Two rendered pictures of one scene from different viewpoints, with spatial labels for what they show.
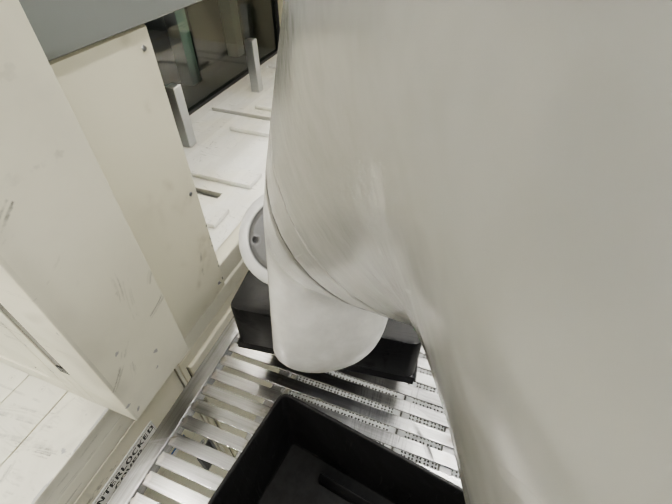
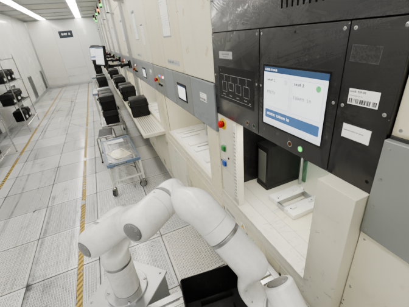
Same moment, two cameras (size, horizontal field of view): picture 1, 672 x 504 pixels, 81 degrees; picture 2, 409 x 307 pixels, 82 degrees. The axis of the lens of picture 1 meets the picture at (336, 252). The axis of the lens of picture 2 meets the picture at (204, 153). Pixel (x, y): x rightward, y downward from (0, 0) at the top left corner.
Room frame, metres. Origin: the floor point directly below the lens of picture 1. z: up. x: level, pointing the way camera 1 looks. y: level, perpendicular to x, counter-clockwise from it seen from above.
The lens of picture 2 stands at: (0.43, -0.34, 1.81)
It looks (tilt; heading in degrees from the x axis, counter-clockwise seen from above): 27 degrees down; 139
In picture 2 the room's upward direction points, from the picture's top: 6 degrees counter-clockwise
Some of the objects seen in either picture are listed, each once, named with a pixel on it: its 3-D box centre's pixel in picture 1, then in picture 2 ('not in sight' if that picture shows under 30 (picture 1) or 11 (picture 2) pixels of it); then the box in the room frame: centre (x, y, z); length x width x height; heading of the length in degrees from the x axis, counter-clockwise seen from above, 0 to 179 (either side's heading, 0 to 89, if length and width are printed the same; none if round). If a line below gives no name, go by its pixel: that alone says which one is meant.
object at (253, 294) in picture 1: (342, 270); not in sight; (0.46, -0.01, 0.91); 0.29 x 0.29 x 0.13; 77
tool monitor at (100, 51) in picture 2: not in sight; (112, 58); (-3.32, 1.32, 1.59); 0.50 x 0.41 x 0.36; 70
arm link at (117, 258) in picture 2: not in sight; (115, 236); (-0.42, -0.15, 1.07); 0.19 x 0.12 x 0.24; 107
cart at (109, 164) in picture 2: not in sight; (123, 161); (-2.67, 0.81, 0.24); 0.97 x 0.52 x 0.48; 162
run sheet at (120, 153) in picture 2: not in sight; (118, 153); (-2.51, 0.72, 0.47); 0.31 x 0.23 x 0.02; 1
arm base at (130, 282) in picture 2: not in sight; (122, 275); (-0.41, -0.18, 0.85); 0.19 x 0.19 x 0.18
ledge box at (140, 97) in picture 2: not in sight; (138, 105); (-2.79, 1.29, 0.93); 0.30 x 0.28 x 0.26; 157
